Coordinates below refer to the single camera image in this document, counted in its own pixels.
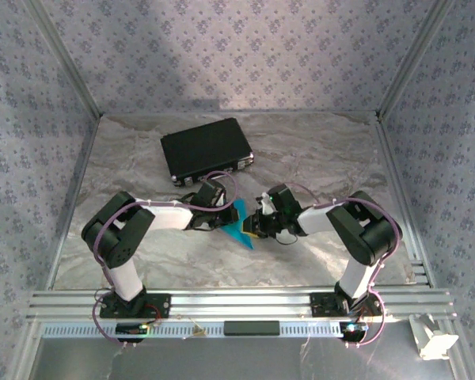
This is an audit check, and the black hard case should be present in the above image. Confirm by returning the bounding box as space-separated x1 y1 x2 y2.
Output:
160 117 256 188

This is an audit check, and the black rectangular block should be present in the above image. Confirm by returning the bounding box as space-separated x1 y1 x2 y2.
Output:
223 320 281 337

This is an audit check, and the right controller board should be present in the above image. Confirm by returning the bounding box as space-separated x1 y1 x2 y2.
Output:
339 321 369 342

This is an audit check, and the controller board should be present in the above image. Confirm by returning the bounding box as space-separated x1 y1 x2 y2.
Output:
116 322 150 344
339 321 369 342

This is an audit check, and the left controller board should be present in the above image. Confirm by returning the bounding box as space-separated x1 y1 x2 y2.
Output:
116 322 150 344

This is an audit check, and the aluminium mounting rail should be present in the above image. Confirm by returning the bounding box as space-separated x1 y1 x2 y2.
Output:
26 287 458 322

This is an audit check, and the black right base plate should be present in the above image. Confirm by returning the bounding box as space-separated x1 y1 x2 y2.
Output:
309 291 383 317

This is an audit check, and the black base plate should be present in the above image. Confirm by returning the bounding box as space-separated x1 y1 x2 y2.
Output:
99 293 172 320
309 291 383 317

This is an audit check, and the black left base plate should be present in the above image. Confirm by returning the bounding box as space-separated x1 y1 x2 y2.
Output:
99 293 172 320

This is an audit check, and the aluminium frame bar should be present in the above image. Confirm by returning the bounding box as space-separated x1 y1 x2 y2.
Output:
45 114 104 290
439 320 475 380
13 322 44 380
374 112 436 288

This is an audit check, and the slotted grey cable duct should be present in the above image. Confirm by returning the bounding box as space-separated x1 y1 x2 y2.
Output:
41 322 344 340

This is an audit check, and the white plastic bracket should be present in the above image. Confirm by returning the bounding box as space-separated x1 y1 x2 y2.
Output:
408 313 460 361

